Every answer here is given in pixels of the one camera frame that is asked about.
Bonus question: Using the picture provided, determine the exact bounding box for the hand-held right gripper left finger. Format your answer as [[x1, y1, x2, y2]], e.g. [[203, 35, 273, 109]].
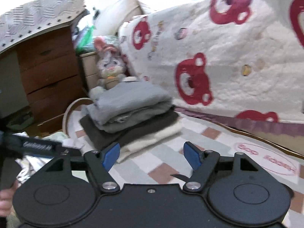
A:
[[45, 142, 121, 193]]

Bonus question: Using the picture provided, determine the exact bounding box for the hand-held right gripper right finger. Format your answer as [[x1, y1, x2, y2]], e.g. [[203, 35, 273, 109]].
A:
[[183, 141, 259, 192]]

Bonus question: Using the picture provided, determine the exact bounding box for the grey sweater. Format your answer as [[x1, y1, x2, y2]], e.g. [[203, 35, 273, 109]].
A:
[[87, 82, 172, 133]]

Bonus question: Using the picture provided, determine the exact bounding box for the person's left hand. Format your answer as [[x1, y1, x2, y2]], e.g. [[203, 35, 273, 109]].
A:
[[0, 179, 17, 217]]

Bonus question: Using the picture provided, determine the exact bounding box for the silver crumpled bag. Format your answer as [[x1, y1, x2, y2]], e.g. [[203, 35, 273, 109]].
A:
[[15, 156, 47, 184]]

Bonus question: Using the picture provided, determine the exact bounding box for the dark brown folded garment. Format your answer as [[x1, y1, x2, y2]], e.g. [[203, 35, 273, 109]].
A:
[[79, 110, 180, 150]]

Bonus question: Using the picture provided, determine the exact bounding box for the checked pink and white blanket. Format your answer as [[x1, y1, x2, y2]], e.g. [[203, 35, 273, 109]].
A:
[[64, 112, 304, 228]]

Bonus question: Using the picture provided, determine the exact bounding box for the cream round basket rim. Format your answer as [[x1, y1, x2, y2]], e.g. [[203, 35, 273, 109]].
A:
[[62, 98, 93, 136]]

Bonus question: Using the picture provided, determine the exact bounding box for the wooden chest of drawers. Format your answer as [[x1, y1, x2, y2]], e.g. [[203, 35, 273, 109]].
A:
[[15, 26, 88, 131]]

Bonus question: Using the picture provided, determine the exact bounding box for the beige mattress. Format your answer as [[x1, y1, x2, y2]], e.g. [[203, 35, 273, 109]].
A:
[[176, 107, 304, 159]]

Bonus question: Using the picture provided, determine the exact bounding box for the plush rabbit toy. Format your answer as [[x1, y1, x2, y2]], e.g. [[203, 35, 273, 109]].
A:
[[90, 36, 128, 100]]

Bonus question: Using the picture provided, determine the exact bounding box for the beige nightstand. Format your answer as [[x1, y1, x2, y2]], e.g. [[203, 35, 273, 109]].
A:
[[79, 51, 103, 93]]

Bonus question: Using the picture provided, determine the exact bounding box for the white quilt with red bears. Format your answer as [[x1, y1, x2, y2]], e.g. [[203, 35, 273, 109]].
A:
[[117, 0, 304, 126]]

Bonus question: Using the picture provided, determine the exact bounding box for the green plastic bag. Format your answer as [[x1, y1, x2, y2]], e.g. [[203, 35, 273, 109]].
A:
[[75, 24, 96, 53]]

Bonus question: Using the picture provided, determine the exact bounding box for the patterned white cover cloth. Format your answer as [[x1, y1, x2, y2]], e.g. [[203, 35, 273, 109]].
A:
[[0, 0, 88, 53]]

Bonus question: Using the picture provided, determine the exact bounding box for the cream pillow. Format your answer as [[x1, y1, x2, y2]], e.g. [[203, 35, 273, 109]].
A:
[[95, 0, 156, 39]]

